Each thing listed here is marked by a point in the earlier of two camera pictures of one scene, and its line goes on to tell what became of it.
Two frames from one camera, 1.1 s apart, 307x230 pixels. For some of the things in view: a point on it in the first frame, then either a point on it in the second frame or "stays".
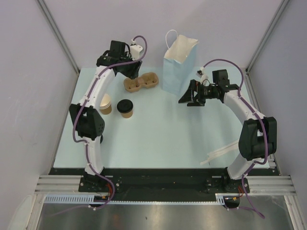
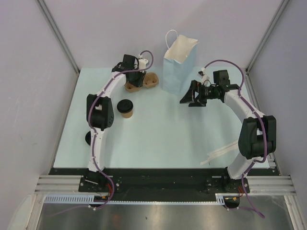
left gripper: [133, 73] to [138, 83]
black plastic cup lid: [124, 106] stays
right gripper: [189, 96] stays
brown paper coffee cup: [128, 115] stays
